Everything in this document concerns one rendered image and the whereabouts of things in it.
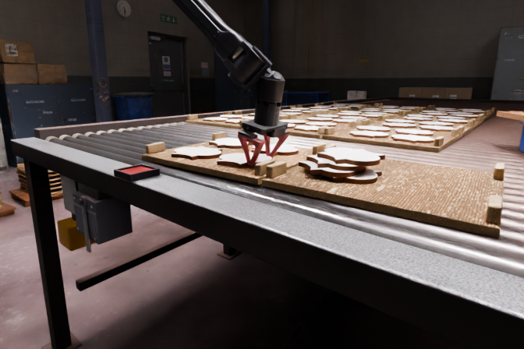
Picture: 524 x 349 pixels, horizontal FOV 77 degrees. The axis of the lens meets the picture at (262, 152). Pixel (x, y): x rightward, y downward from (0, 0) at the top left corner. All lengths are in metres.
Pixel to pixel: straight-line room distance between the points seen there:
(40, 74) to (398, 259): 5.46
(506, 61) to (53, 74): 7.19
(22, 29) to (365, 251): 5.90
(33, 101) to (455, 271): 5.36
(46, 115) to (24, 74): 0.59
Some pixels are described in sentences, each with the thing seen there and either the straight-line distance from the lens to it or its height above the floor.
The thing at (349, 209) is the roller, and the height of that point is 0.92.
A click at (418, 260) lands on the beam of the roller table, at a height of 0.92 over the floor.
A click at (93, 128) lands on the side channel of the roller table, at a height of 0.93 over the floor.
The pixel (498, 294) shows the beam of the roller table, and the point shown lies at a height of 0.92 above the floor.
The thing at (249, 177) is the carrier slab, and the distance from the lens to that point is 0.72.
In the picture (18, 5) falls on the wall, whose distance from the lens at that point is 6.15.
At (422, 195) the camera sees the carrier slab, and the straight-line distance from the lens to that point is 0.67.
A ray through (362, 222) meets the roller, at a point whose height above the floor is 0.92.
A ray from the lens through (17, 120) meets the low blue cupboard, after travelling 5.45.
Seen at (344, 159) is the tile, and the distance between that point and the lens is 0.71.
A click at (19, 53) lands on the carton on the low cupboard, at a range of 5.58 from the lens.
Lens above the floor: 1.13
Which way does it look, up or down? 12 degrees down
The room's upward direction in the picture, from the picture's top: straight up
